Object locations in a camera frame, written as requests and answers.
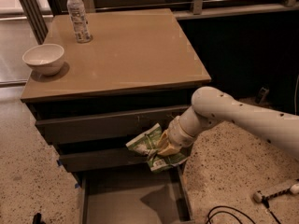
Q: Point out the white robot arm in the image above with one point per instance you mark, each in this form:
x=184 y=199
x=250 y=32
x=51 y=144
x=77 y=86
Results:
x=211 y=106

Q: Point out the white power strip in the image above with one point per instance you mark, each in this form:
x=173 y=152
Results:
x=288 y=186

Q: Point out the white ceramic bowl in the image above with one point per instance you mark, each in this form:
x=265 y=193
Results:
x=46 y=59

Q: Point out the grey top drawer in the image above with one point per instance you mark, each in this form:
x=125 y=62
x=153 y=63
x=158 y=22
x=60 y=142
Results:
x=104 y=126

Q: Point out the green jalapeno chip bag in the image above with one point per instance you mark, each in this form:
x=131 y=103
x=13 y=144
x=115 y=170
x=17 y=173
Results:
x=146 y=143

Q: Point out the grey middle drawer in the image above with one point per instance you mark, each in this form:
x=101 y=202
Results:
x=99 y=154

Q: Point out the black object bottom left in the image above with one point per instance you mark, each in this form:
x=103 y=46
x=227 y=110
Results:
x=37 y=219

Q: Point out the small dark floor device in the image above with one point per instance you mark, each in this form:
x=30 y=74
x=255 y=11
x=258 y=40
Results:
x=263 y=92

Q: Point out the clear plastic water bottle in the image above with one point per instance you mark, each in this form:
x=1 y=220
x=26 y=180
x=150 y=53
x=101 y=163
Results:
x=76 y=11

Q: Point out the brown drawer cabinet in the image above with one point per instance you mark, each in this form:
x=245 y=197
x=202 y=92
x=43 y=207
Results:
x=136 y=60

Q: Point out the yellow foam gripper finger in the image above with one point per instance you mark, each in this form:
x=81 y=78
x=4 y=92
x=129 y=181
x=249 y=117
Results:
x=165 y=147

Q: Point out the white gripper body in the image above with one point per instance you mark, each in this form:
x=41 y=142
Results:
x=177 y=135

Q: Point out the grey open bottom drawer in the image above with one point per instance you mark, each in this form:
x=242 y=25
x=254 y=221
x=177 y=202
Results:
x=135 y=195

